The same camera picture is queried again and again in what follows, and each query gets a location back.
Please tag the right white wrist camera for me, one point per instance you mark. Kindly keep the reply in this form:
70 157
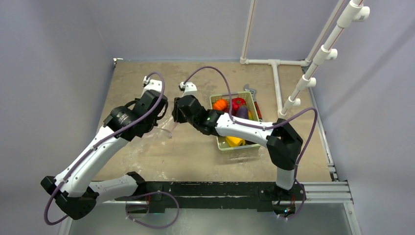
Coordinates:
188 88

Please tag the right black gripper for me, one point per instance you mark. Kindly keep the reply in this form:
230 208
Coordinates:
178 114

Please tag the white pvc pipe frame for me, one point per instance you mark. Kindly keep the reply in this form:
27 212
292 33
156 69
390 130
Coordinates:
342 16

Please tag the green plastic basket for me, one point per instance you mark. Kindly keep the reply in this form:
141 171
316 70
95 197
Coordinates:
247 96

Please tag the yellow toy bell pepper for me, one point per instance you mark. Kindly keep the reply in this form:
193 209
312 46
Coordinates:
235 141

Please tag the purple toy eggplant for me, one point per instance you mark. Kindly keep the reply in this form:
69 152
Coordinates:
242 112

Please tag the red toy tomato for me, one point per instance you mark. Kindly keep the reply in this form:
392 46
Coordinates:
237 103

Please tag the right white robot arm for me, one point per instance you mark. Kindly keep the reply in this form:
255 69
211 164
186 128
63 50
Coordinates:
280 138

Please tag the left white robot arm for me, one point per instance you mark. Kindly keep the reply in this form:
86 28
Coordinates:
74 193

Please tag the orange toy pumpkin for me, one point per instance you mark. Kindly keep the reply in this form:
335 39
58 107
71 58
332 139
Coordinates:
220 105

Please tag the green orange toy mango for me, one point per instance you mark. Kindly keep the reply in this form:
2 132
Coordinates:
250 115

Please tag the clear zip top bag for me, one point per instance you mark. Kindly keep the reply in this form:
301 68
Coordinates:
166 127

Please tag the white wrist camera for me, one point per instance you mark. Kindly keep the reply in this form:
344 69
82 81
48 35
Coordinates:
151 84
188 88

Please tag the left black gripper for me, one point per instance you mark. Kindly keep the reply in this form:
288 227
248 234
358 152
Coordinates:
155 123

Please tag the grey adjustable wrench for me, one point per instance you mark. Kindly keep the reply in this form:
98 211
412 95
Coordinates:
253 93

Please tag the black base bar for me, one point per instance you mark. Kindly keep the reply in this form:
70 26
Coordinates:
259 196

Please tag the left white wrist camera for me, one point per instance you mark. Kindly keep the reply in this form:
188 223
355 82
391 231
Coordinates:
151 84

